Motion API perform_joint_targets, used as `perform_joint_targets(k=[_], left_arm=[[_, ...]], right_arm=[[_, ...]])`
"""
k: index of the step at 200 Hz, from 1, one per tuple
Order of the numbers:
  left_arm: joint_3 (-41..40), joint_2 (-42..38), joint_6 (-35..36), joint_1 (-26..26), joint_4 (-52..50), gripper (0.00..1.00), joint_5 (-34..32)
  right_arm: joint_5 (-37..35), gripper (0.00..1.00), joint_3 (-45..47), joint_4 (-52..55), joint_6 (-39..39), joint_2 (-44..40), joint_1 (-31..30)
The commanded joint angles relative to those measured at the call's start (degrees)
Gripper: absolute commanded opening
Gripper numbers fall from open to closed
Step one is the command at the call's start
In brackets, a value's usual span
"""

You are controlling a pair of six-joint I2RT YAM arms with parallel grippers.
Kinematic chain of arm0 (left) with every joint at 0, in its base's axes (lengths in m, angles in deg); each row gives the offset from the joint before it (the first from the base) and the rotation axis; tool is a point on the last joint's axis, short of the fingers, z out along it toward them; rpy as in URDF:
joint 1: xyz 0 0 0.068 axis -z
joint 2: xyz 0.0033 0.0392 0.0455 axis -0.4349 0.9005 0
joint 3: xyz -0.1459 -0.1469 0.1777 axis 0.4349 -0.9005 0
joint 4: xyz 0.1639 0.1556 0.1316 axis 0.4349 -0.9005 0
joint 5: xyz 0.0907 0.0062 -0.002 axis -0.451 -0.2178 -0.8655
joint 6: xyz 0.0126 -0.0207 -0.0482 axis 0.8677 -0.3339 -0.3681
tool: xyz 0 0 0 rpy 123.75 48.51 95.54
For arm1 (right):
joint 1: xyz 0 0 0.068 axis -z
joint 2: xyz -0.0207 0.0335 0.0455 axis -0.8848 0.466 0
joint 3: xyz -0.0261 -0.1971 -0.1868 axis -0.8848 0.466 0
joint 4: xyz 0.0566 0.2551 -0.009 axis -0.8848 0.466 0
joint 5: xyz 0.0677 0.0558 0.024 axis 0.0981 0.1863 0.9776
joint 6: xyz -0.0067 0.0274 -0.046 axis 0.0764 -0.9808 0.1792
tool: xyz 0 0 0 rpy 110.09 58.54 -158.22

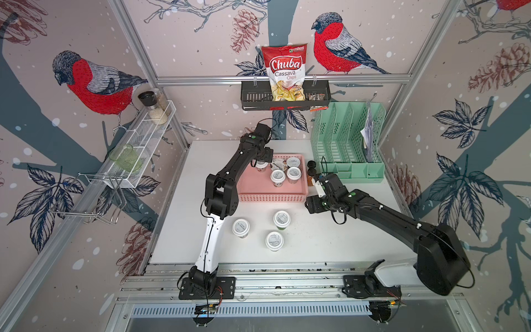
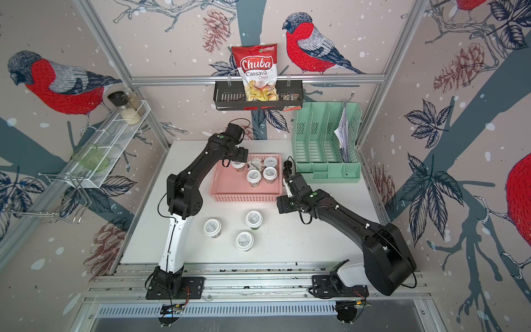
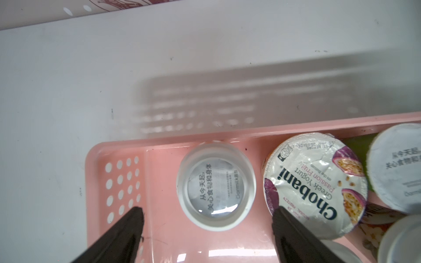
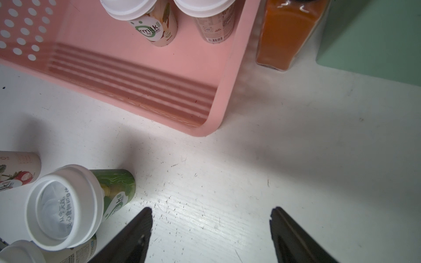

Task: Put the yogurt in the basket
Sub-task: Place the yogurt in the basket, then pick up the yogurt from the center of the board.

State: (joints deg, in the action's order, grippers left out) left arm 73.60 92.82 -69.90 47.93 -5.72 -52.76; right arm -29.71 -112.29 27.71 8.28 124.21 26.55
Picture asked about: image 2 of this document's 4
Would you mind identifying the white-lid yogurt cup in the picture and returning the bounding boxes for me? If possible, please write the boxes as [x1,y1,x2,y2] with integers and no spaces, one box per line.
[245,210,264,230]
[231,161,246,172]
[203,218,222,239]
[246,170,262,188]
[262,167,278,184]
[235,231,254,252]

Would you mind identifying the Chobani yogurt cup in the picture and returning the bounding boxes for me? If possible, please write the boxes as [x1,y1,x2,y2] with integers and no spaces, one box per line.
[248,158,265,172]

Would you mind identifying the green foil-lid yogurt cup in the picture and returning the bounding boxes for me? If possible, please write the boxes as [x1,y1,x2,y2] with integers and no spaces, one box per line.
[264,156,278,167]

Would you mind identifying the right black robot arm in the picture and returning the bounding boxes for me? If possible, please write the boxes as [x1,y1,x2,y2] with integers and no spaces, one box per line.
[277,173,417,295]

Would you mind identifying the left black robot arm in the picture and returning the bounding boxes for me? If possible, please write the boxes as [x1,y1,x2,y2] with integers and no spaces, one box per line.
[145,123,248,300]

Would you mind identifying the pink perforated plastic basket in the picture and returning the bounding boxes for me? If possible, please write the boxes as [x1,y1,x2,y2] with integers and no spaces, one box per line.
[210,154,283,203]

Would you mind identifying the green plastic file organizer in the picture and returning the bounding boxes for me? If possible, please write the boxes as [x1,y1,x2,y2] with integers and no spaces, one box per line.
[292,102,362,184]

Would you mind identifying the red Chuba cassava chips bag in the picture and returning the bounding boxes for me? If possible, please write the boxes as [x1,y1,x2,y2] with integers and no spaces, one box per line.
[232,44,279,101]

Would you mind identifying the white papers in organizer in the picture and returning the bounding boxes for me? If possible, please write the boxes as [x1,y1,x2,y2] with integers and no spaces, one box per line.
[334,101,350,163]

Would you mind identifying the clear spice jar on shelf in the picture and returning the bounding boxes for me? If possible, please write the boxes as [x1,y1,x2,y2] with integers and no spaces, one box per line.
[126,90,146,117]

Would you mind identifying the black-lid spice jar on shelf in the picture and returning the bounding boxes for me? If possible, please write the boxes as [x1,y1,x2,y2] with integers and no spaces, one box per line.
[107,91,131,111]

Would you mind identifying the green glass cup on shelf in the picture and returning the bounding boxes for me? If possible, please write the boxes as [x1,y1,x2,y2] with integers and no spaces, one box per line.
[71,145,109,172]

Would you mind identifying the black hanging wire basket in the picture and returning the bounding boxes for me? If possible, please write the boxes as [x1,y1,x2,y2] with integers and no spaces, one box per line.
[213,80,304,111]

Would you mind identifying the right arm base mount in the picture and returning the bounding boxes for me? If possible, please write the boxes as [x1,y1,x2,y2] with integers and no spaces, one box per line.
[308,275,369,300]

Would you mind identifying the aluminium horizontal rail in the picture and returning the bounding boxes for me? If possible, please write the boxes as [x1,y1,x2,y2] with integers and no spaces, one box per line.
[130,73,387,87]

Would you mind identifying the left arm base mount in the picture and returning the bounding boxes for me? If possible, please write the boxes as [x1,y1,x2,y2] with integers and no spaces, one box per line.
[145,277,205,300]

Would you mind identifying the white wire wall shelf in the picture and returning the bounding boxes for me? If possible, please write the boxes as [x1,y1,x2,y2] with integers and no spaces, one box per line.
[64,100,152,188]

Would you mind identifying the metal wire hook rack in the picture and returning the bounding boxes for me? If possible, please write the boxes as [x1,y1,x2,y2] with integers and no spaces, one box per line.
[1,173,95,225]

